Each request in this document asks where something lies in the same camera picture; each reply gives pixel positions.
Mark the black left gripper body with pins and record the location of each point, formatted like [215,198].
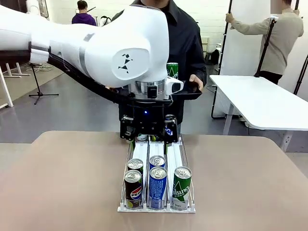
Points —
[149,120]

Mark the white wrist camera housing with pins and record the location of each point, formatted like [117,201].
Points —
[175,86]

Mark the black camera tripod pole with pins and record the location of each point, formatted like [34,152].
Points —
[264,53]

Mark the black pole held upright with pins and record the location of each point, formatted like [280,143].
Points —
[226,36]

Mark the large white panel board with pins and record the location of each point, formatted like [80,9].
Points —
[240,48]

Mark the person in purple hoodie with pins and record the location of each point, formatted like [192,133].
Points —
[83,19]

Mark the black microphone tripod stand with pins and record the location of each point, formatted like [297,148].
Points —
[38,89]

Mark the person's left forearm dark sleeve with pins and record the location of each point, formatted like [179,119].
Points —
[201,67]

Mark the black Pepsi can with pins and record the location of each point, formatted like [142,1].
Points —
[135,164]
[133,190]
[156,138]

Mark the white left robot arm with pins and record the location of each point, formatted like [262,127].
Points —
[96,48]

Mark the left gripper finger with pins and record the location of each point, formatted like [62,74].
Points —
[127,131]
[175,134]

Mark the person in dark jacket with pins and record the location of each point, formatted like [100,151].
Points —
[185,48]

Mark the person's left hand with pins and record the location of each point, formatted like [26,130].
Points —
[195,80]

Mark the large white table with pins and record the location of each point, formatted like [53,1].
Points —
[260,101]

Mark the person in beige shirt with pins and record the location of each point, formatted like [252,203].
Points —
[281,41]

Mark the blue Pocari Sweat can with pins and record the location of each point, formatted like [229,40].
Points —
[157,160]
[158,190]
[170,117]

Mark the black tripod leg stand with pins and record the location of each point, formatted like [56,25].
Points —
[302,74]

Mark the green Chilsung cider can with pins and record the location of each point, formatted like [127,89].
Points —
[172,71]
[181,190]
[142,137]

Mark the black rectangular serving tray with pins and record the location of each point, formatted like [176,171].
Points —
[190,92]

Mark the tall white air conditioner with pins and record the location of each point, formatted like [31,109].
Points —
[36,6]

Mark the white can dispenser rack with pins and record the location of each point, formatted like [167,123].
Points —
[140,150]

